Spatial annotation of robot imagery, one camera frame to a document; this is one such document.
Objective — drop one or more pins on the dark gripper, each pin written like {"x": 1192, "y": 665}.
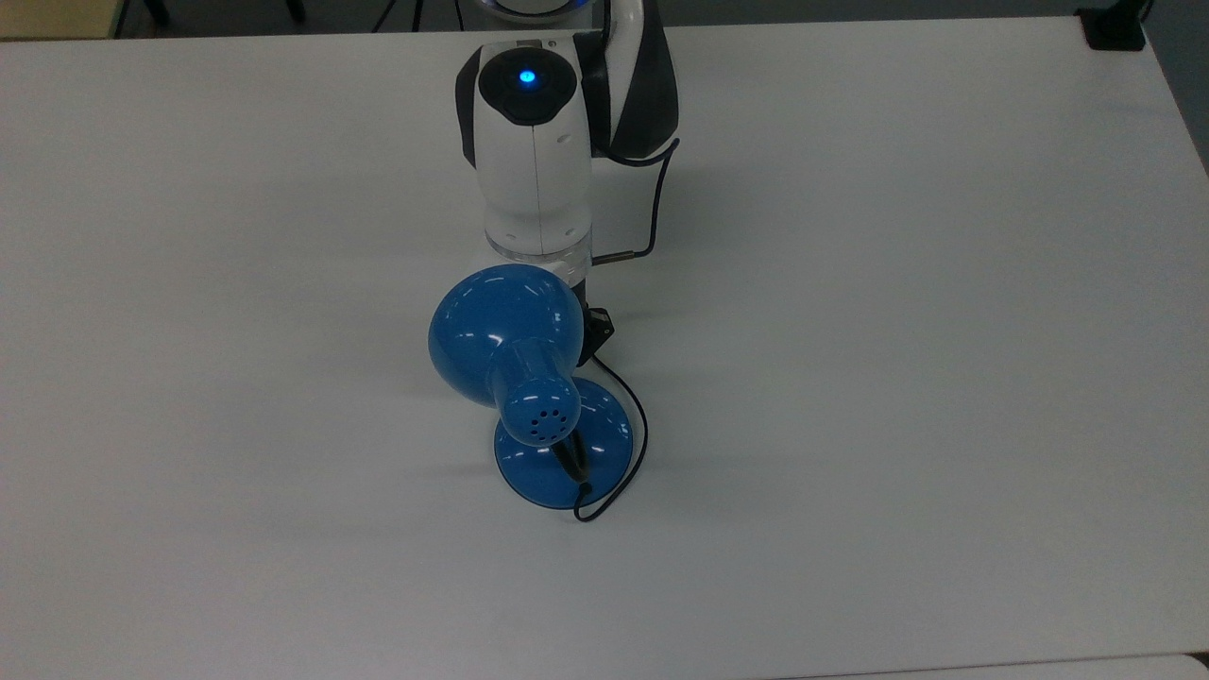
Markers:
{"x": 599, "y": 331}

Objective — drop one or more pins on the blue gooseneck desk lamp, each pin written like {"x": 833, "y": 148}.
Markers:
{"x": 491, "y": 326}

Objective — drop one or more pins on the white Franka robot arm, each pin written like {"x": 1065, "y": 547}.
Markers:
{"x": 534, "y": 170}

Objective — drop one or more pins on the black tripod legs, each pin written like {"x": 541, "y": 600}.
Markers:
{"x": 416, "y": 11}

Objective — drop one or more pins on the black table clamp block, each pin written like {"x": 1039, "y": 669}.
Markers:
{"x": 1115, "y": 28}

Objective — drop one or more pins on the yellow wooden board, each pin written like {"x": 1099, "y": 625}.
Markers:
{"x": 57, "y": 17}

